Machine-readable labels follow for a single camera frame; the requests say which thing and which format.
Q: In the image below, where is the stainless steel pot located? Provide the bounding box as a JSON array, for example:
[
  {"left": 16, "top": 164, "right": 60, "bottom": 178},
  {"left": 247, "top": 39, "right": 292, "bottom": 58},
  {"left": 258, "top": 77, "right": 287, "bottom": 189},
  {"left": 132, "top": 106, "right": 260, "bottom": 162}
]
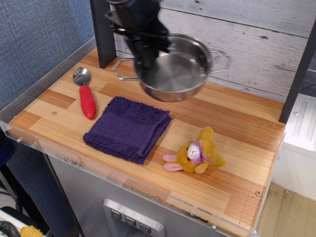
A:
[{"left": 112, "top": 34, "right": 232, "bottom": 103}]

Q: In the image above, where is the purple folded towel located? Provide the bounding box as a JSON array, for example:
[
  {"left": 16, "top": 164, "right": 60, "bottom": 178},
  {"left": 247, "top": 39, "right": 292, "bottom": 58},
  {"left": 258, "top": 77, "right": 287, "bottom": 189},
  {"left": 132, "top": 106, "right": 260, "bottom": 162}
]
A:
[{"left": 83, "top": 96, "right": 172, "bottom": 165}]

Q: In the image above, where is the dark grey left post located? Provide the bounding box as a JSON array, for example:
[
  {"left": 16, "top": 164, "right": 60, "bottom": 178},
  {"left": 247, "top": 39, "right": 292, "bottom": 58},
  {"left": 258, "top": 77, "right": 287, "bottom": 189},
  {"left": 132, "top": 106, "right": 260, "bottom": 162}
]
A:
[{"left": 90, "top": 0, "right": 117, "bottom": 69}]

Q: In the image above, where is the dark grey right post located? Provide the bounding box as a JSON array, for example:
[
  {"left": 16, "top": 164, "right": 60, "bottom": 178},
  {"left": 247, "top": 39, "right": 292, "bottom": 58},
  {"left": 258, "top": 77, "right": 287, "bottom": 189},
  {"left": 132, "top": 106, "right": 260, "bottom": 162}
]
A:
[{"left": 278, "top": 22, "right": 316, "bottom": 124}]

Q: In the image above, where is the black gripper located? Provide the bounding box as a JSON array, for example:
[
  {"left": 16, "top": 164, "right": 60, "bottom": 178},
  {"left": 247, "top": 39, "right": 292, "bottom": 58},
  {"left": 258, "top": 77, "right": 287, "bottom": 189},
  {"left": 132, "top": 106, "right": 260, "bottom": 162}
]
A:
[{"left": 104, "top": 0, "right": 170, "bottom": 69}]

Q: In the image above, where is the dark grey post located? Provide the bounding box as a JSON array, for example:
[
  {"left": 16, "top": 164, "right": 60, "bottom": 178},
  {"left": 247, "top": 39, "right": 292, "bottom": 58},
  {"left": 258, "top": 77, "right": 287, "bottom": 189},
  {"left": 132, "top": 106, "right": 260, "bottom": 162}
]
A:
[
  {"left": 90, "top": 0, "right": 117, "bottom": 69},
  {"left": 278, "top": 22, "right": 316, "bottom": 124}
]

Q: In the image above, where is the white appliance at right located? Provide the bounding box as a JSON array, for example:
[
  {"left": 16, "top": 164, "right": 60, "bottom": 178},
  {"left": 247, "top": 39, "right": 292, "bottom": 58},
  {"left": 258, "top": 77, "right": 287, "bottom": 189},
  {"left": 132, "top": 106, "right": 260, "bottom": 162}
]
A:
[{"left": 272, "top": 94, "right": 316, "bottom": 200}]

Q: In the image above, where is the silver button control panel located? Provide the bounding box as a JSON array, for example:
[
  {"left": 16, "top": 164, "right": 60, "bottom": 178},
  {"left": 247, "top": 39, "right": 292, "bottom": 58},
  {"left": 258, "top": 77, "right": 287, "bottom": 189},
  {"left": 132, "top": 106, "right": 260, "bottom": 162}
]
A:
[{"left": 103, "top": 198, "right": 165, "bottom": 237}]

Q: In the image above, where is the black ribbed hose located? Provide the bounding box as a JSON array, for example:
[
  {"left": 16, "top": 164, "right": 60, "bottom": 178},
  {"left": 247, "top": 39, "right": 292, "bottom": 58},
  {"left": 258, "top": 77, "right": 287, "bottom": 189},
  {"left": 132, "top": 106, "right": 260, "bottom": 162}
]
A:
[{"left": 0, "top": 221, "right": 20, "bottom": 237}]

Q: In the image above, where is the yellow plush bunny toy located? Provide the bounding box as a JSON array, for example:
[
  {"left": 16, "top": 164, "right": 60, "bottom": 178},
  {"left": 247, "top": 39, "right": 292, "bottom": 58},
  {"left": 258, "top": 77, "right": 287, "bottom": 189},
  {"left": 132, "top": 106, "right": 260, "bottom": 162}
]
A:
[{"left": 162, "top": 127, "right": 226, "bottom": 174}]

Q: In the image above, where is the clear acrylic table guard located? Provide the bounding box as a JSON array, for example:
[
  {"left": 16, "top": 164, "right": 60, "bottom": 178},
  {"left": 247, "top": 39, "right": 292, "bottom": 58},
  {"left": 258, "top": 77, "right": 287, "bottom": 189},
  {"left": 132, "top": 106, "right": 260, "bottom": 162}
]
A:
[{"left": 0, "top": 39, "right": 285, "bottom": 237}]

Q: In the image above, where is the red handled metal spoon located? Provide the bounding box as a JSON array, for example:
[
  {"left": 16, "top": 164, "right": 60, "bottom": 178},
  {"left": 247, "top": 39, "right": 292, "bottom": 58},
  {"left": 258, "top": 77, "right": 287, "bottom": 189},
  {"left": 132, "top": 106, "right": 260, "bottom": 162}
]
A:
[{"left": 73, "top": 67, "right": 96, "bottom": 119}]

